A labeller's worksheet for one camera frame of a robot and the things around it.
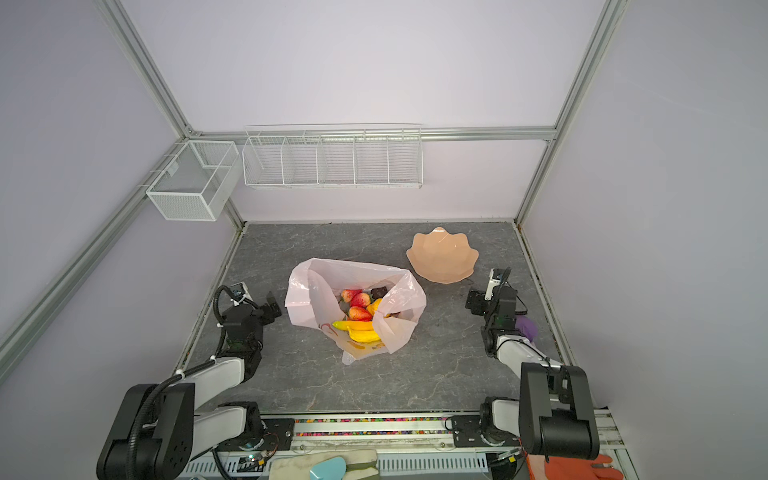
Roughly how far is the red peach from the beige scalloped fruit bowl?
239mm

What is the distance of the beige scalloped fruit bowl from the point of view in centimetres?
105

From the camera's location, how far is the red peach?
0.92 metres
